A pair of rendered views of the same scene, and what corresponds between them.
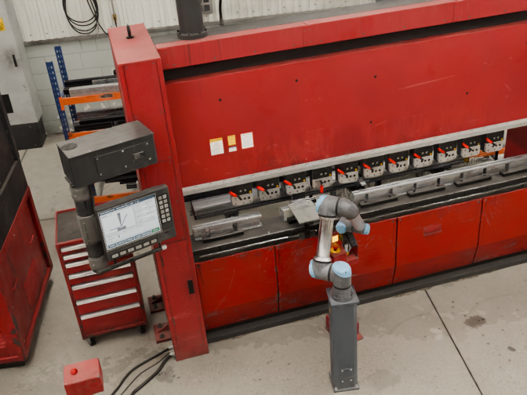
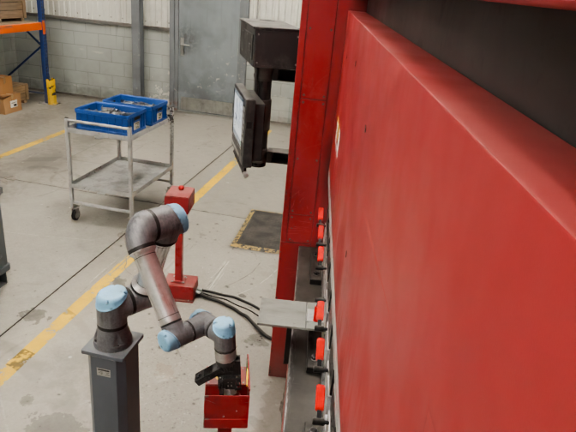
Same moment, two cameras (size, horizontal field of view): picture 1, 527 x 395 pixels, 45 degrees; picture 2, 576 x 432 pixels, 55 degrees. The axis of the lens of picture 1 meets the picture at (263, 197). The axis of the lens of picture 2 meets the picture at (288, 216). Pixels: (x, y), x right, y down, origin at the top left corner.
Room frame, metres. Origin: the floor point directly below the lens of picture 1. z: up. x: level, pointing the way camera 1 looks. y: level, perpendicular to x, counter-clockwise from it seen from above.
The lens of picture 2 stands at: (4.29, -2.06, 2.16)
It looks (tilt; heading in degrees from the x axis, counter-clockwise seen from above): 23 degrees down; 104
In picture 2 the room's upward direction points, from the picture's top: 5 degrees clockwise
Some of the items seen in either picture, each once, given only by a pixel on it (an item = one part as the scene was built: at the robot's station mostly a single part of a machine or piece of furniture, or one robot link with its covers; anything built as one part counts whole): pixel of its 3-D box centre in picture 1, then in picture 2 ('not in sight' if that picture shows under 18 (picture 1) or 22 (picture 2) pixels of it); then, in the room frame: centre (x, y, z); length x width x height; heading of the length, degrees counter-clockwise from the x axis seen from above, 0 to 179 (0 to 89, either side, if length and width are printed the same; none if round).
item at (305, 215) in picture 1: (305, 211); (293, 314); (3.89, -0.29, 1.00); 0.26 x 0.18 x 0.01; 13
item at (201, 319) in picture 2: (345, 225); (201, 325); (3.62, -0.53, 1.02); 0.11 x 0.11 x 0.08; 63
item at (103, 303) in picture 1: (103, 275); not in sight; (4.03, 1.28, 0.50); 0.50 x 0.50 x 1.00; 13
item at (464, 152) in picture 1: (468, 144); not in sight; (4.35, -1.59, 1.18); 0.15 x 0.09 x 0.17; 103
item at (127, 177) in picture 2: not in sight; (123, 162); (1.54, 2.31, 0.47); 0.90 x 0.66 x 0.95; 94
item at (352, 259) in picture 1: (340, 251); (226, 390); (3.72, -0.51, 0.75); 0.20 x 0.16 x 0.18; 112
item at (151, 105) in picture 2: not in sight; (135, 110); (1.52, 2.56, 0.92); 0.50 x 0.36 x 0.18; 4
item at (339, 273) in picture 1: (340, 273); (113, 305); (3.20, -0.44, 0.94); 0.13 x 0.12 x 0.14; 63
